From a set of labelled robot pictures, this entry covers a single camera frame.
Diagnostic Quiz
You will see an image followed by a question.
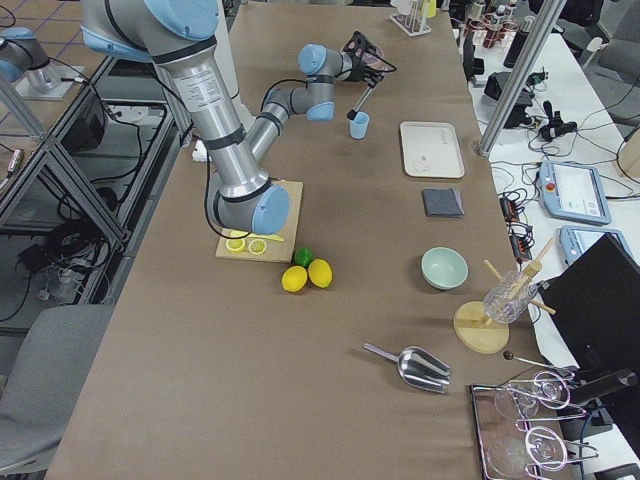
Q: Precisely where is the yellow plastic knife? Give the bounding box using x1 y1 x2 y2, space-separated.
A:
225 230 284 242

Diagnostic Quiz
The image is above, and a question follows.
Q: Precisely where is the green lime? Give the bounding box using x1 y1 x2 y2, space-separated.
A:
293 247 315 268

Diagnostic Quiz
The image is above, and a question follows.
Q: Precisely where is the teach pendant near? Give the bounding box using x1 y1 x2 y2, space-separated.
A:
559 226 631 266

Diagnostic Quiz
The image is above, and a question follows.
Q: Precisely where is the light blue plastic cup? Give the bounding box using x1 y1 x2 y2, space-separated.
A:
349 111 370 140

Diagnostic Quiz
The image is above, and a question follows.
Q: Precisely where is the grey office chair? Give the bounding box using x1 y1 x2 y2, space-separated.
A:
1 305 114 475

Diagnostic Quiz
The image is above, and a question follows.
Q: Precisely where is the pink bowl of ice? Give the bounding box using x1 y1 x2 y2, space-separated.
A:
342 41 385 70

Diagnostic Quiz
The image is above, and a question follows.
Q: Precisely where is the teach pendant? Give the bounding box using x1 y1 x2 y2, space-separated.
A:
559 226 631 266
538 161 612 225

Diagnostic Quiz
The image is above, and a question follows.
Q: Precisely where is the wooden glass stand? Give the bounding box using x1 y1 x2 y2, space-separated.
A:
453 238 556 354

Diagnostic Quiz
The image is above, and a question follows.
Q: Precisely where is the lemon slice upper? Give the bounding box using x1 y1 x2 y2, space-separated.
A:
248 238 268 255

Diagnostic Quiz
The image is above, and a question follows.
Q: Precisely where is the lemon slice lower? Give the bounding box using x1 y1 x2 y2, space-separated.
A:
225 238 247 253

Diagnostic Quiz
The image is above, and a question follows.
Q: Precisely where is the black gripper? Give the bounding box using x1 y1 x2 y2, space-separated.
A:
343 31 384 86

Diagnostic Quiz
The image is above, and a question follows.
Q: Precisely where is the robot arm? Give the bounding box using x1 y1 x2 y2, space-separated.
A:
81 1 396 235
1 27 68 100

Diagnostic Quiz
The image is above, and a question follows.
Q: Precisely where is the lemon slice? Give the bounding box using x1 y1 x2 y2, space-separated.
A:
225 238 247 253
248 238 268 255

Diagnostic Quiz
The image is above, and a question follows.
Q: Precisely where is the steel ice scoop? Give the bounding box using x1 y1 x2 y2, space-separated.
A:
363 343 451 394

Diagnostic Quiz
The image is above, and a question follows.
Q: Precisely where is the aluminium frame post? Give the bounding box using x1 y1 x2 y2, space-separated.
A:
477 0 566 158

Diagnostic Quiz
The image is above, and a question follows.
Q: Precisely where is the copper wire bottle rack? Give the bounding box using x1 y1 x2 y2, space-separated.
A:
460 1 518 48

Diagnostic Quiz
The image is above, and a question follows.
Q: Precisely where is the yellow lemon outer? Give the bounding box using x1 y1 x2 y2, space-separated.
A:
281 265 308 293

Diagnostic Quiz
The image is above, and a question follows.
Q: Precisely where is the clear glass on stand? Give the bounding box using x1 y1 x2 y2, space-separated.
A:
483 271 536 324

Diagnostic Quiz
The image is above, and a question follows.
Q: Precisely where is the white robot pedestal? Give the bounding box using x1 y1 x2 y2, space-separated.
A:
191 0 261 165

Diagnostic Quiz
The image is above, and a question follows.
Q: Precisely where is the black metal glass rack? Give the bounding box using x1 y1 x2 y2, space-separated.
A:
469 370 599 479

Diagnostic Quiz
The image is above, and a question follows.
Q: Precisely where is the mint green bowl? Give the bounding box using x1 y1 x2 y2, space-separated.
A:
421 247 468 290

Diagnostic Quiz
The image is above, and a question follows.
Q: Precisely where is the black bottle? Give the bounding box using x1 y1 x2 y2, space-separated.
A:
503 15 535 69

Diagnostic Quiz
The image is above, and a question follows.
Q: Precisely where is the teach pendant far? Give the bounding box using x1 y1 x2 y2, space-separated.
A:
538 161 612 225

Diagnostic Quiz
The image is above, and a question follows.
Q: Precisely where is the black monitor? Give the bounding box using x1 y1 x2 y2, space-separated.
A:
538 234 639 374

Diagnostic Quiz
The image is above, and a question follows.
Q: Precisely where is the grey folded cloth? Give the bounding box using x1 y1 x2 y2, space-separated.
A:
421 187 464 218

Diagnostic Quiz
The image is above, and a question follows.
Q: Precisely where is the yellow lemon near board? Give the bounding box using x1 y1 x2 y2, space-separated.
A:
307 258 333 288

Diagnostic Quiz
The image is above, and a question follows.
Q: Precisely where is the steel muddler stick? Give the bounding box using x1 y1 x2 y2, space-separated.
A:
347 86 376 120

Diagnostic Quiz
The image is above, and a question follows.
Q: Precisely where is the wooden cutting board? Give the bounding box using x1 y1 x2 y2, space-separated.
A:
215 180 303 263

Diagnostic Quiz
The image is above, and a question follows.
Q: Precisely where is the cream rabbit tray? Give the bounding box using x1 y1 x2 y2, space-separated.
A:
399 121 465 179

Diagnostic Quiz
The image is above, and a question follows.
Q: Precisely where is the white cup rack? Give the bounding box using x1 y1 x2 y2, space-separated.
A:
389 0 431 37

